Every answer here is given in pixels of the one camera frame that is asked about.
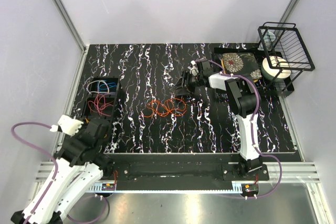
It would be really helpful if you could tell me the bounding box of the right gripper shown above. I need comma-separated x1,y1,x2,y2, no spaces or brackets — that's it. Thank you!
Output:
171,71,203,97

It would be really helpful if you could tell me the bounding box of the orange thin cable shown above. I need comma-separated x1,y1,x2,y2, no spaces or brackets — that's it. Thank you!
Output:
143,97,187,120

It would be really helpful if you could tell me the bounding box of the blue thin cable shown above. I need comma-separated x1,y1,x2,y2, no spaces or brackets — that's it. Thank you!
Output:
97,79,118,93

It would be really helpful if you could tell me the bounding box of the white thin cable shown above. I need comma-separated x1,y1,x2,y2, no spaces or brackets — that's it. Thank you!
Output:
87,81,110,95

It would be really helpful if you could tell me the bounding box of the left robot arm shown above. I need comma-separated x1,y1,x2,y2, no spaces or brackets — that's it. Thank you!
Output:
10,115,115,223

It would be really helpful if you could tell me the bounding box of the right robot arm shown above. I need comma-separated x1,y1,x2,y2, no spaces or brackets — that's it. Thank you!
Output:
173,59,263,180

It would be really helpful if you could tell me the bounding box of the black three-compartment tray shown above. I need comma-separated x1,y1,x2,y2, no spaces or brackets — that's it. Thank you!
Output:
80,77,121,124

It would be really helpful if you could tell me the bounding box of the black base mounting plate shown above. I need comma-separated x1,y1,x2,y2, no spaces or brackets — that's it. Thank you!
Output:
90,162,269,193

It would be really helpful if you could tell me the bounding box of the floral patterned box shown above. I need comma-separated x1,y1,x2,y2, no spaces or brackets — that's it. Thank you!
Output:
220,52,262,82

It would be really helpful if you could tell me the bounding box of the white round bowl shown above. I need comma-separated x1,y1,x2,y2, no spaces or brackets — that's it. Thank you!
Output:
261,56,291,81

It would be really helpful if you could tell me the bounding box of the glass cup in rack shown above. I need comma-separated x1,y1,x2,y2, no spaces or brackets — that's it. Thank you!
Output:
264,31,276,51

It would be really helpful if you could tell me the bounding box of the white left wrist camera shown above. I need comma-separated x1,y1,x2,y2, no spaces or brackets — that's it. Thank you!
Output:
50,115,84,136

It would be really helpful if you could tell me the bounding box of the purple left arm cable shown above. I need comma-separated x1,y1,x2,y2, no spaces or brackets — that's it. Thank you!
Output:
10,121,60,224

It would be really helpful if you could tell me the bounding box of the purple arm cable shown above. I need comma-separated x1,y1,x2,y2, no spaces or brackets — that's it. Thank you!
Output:
10,121,60,224
191,58,283,190

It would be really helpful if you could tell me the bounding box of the black wire dish rack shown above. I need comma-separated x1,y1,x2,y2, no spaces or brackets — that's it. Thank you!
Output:
258,22,315,97

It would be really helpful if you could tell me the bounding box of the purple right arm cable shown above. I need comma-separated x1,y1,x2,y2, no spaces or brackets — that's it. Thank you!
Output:
191,58,283,190

